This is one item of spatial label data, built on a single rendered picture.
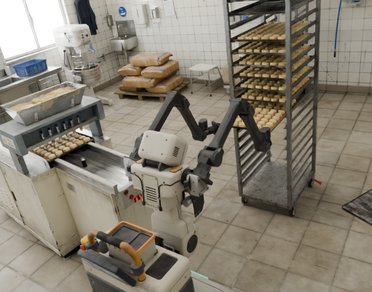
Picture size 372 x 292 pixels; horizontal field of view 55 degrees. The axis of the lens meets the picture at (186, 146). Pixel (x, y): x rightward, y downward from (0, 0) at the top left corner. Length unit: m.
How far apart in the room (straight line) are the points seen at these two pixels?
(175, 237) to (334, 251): 1.39
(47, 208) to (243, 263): 1.53
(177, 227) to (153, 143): 0.48
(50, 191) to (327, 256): 2.11
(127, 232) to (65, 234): 1.32
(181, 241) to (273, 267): 1.02
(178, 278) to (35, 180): 1.45
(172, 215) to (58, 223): 1.32
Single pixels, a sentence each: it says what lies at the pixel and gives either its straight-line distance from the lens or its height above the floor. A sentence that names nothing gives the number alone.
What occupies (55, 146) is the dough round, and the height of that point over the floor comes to 0.92.
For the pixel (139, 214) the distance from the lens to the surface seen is 2.53.
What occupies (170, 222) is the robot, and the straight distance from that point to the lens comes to 1.99.
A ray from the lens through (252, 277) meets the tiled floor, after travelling 2.78.
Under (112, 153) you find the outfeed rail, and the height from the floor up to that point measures 0.89.
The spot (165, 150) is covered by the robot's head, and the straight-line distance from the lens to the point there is 1.74.
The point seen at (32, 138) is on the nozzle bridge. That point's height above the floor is 1.08.
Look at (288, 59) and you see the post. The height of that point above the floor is 1.37.
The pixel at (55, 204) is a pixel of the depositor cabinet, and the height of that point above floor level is 0.55.
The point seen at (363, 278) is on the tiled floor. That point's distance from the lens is 2.86.
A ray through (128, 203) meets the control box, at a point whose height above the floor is 0.73.
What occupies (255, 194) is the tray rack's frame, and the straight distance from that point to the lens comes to 3.28.
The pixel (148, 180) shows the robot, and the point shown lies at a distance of 1.82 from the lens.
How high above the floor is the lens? 2.05
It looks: 27 degrees down
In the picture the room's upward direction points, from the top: 9 degrees counter-clockwise
